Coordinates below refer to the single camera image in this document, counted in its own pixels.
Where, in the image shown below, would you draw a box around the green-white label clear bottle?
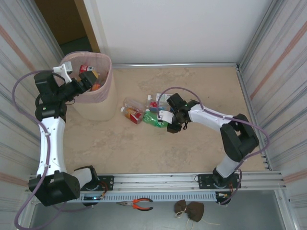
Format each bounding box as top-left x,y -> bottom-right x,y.
155,92 -> 174,105

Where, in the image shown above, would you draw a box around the green plastic bottle yellow cap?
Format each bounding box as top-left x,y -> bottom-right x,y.
142,111 -> 170,129

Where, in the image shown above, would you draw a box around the small red-label bottle white cap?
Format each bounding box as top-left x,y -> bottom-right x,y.
147,94 -> 160,108

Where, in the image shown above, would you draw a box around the clear bottle white cap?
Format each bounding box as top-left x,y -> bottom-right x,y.
122,97 -> 151,113

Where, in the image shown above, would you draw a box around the pink waste bin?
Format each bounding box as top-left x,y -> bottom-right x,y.
59,51 -> 118,121

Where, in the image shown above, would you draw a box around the orange-red label bottle white cap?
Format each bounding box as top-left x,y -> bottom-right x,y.
120,107 -> 143,125

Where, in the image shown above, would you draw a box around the aluminium table edge profile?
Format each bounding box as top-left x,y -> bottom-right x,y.
112,62 -> 239,70

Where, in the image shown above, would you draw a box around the brown wooden door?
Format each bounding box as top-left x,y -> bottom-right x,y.
34,0 -> 83,46

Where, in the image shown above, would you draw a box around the aluminium table side profile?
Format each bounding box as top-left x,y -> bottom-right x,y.
236,64 -> 273,171

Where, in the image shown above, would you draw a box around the brown cloth pouch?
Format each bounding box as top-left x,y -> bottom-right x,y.
186,201 -> 205,223
174,199 -> 190,219

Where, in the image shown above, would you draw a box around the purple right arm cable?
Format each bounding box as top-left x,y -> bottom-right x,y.
155,87 -> 270,207

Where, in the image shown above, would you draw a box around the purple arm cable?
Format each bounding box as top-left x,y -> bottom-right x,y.
155,87 -> 270,207
12,69 -> 94,230

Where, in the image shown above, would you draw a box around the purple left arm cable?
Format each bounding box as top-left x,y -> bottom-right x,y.
12,69 -> 94,230

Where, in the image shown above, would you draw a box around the beige door frame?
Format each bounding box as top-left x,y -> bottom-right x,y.
73,0 -> 101,51

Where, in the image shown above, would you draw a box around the grey slotted cable duct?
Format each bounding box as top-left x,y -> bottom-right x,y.
71,191 -> 218,204

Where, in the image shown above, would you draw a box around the orange-handled pliers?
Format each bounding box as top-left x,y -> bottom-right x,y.
116,197 -> 154,212

